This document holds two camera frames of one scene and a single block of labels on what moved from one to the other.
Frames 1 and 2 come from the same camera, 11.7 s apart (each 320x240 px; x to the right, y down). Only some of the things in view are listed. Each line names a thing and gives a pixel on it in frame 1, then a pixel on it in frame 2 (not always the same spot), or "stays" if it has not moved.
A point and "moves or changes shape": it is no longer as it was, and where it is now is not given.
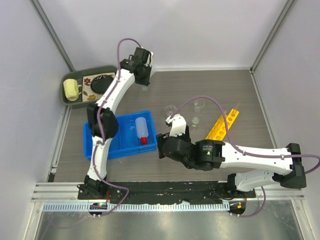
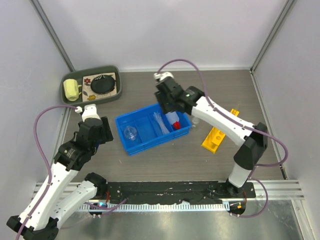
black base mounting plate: (162, 192) stays
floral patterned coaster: (88, 94) stays
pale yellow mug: (72, 89) stays
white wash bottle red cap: (142, 129) moves or changes shape
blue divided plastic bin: (126, 143) moves or changes shape
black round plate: (100, 83) stays
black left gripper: (146, 82) -> (107, 134)
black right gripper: (160, 138) -> (166, 108)
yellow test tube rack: (219, 131) stays
